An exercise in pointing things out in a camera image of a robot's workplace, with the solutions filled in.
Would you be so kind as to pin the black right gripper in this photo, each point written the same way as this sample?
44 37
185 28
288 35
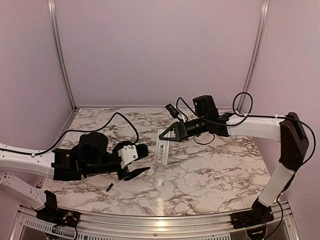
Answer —
176 126

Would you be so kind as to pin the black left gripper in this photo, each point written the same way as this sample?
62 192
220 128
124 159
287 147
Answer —
123 176

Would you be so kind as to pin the white air conditioner remote control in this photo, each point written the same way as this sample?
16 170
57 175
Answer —
161 151

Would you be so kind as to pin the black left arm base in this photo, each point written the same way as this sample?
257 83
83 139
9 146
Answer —
56 215

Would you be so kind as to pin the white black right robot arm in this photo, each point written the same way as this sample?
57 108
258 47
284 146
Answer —
288 130

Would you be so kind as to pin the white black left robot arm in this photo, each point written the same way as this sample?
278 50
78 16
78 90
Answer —
88 158

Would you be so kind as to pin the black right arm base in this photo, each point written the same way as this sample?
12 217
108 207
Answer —
258 214

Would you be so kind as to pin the dark blue battery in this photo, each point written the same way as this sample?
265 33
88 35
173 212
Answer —
109 187

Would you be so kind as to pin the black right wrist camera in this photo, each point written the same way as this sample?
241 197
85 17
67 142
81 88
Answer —
172 110

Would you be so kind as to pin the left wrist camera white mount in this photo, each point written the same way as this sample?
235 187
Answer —
132 152

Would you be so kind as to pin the right aluminium frame post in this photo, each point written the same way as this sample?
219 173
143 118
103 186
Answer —
261 28

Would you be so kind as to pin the aluminium frame post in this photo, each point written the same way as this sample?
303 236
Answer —
59 51
261 28

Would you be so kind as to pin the left aluminium frame post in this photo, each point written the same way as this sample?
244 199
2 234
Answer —
59 51

